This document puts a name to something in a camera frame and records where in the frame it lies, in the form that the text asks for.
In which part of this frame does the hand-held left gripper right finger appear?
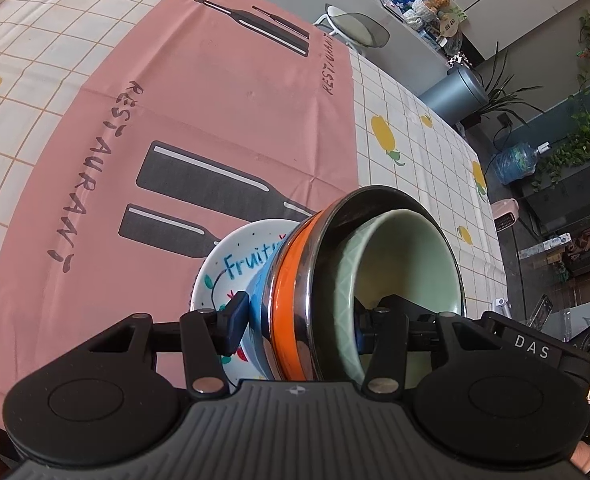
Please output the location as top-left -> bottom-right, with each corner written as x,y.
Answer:
352,295 -> 518,400

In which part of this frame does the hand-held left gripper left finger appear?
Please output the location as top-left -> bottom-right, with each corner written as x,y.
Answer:
75,290 -> 251,400

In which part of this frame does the blue steel bowl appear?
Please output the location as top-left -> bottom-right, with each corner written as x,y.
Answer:
245,247 -> 286,381

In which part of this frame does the orange steel bowl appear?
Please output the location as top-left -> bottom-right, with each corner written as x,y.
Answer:
270,185 -> 466,381

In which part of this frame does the green ceramic bowl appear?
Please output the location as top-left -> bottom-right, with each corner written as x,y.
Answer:
332,209 -> 463,386

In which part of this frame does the white fruit-print plate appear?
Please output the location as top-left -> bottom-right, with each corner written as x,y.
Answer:
190,218 -> 301,396

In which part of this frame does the person's right hand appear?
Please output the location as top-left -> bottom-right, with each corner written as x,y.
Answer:
570,441 -> 590,474

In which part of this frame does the pink space heater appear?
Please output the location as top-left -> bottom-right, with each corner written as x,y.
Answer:
490,199 -> 522,233

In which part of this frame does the dark side cabinet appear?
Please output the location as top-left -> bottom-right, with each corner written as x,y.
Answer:
517,160 -> 590,281

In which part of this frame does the blue water bottle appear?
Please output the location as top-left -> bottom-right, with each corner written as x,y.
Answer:
492,141 -> 550,184

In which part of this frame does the leafy green houseplant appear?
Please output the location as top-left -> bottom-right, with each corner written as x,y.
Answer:
532,110 -> 590,191

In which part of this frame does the pink printed placemat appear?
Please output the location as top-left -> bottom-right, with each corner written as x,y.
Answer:
0,0 -> 361,406

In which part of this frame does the grey trash can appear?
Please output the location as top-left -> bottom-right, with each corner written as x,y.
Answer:
419,66 -> 488,123

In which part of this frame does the long-leaf potted plant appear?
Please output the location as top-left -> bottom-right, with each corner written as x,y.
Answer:
462,42 -> 546,128

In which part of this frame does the white stool with grey backrest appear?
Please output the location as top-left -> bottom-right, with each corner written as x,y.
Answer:
315,3 -> 391,53

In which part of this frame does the round beige paper fan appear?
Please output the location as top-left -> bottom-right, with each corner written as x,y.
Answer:
439,15 -> 463,40

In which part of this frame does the white woven basket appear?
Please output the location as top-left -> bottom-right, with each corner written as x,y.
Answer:
404,0 -> 438,28

